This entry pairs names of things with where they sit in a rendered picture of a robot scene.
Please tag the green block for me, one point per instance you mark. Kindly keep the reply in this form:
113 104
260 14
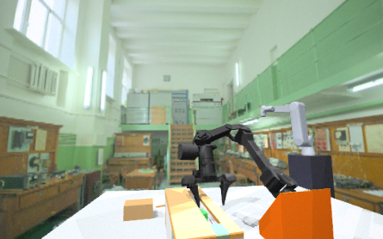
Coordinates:
205 214

